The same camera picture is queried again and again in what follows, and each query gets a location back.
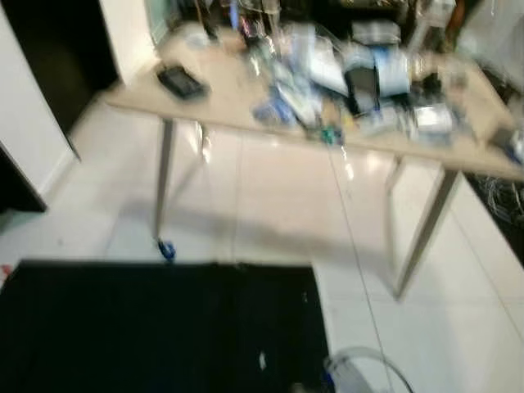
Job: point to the small white box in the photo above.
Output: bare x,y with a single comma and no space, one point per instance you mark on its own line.
434,119

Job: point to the beige table with metal legs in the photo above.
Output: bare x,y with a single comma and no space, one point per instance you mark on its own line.
237,98

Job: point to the blue table foot cap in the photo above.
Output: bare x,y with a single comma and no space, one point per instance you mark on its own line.
167,250

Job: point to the black flat device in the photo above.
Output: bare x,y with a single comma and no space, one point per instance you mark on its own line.
182,82

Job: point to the black floor mat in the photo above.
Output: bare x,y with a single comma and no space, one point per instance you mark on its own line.
147,327

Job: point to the small red scrap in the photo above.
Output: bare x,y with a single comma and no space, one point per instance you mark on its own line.
5,271

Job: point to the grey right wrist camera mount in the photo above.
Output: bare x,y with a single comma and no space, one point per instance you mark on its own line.
348,381

